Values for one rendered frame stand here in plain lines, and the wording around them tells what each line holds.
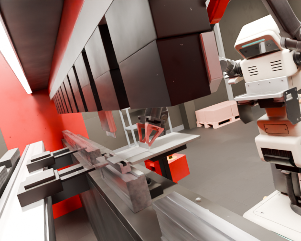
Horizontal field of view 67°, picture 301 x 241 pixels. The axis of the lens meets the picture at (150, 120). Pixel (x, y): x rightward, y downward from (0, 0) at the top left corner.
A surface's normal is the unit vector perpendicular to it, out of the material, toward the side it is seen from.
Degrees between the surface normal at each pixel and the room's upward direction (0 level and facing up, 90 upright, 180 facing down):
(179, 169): 90
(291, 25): 107
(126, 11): 90
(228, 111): 90
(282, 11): 114
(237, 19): 90
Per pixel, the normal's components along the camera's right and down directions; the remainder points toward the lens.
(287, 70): -0.80, 0.41
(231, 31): 0.48, 0.00
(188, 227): -0.25, -0.96
